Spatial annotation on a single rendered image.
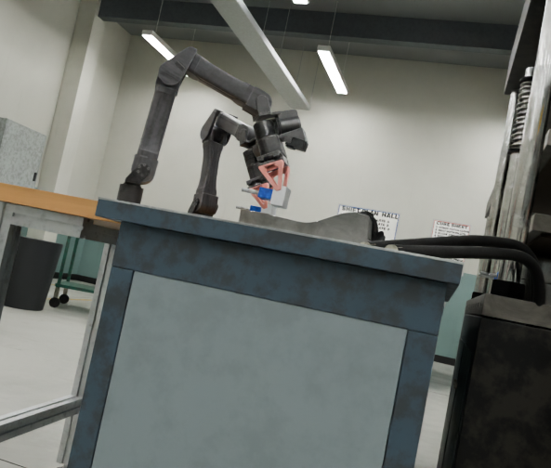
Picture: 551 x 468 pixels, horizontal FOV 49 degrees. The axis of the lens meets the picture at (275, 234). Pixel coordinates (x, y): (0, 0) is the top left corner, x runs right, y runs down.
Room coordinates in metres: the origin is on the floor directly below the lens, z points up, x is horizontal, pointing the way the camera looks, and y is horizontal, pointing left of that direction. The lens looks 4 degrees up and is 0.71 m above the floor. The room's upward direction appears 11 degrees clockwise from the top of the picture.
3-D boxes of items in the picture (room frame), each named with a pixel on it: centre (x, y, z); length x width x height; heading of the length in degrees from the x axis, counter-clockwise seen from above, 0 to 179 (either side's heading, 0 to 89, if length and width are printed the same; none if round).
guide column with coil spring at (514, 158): (2.41, -0.90, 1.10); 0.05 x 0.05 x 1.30
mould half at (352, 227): (1.83, -0.16, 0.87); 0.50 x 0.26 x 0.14; 74
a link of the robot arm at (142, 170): (1.59, 0.39, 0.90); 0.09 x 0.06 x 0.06; 13
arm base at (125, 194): (1.59, 0.39, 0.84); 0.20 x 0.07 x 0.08; 169
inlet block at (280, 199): (1.65, 0.05, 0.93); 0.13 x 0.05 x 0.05; 74
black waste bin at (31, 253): (5.51, 2.11, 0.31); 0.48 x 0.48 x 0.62
